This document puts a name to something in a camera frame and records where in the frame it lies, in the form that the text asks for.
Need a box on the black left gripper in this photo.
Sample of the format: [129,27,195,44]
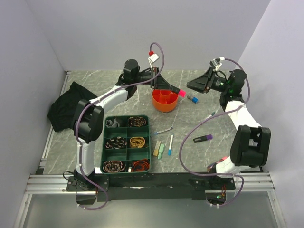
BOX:
[133,67,173,91]

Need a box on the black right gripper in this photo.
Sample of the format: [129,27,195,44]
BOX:
[187,67,230,94]

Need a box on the orange round pen holder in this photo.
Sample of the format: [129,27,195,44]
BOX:
[152,90,178,113]

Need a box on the pink black highlighter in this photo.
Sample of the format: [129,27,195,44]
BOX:
[178,89,186,97]

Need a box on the white green marker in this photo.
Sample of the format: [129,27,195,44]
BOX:
[204,112,215,121]

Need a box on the purple black highlighter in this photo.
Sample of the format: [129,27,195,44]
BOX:
[193,134,213,143]

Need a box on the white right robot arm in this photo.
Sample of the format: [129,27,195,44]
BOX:
[187,67,271,189]

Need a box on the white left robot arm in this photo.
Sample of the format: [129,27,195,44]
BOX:
[72,54,161,191]

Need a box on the brown patterned rolled band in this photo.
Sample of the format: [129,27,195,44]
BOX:
[128,116,147,127]

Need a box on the thin blue-tip pen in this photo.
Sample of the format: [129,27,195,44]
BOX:
[150,127,173,136]

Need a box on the green eraser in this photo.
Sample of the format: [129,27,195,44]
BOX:
[157,144,165,160]

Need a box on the yellow rolled band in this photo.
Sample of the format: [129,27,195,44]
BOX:
[130,137,146,149]

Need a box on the grey folded cloth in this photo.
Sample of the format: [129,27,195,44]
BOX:
[105,118,124,128]

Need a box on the white blue marker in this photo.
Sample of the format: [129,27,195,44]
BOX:
[168,134,174,156]

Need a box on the green compartment tray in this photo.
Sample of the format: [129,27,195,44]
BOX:
[100,115,152,174]

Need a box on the tan eraser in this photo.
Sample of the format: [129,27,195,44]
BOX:
[153,140,161,156]

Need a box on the orange black rolled band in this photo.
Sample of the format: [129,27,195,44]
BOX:
[132,158,150,172]

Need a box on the pink patterned rolled band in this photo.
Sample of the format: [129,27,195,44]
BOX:
[102,160,125,173]

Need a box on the black cloth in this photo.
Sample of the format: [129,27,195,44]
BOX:
[47,82,97,132]

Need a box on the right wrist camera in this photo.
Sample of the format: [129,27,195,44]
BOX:
[209,57,225,71]

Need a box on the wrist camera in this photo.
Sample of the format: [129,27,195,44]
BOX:
[148,51,160,70]
[209,57,225,71]

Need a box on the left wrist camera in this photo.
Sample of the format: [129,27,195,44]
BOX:
[148,51,160,70]

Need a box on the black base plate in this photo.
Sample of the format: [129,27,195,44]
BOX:
[66,172,236,202]

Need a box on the aluminium rail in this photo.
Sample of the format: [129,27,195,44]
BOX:
[25,172,275,194]

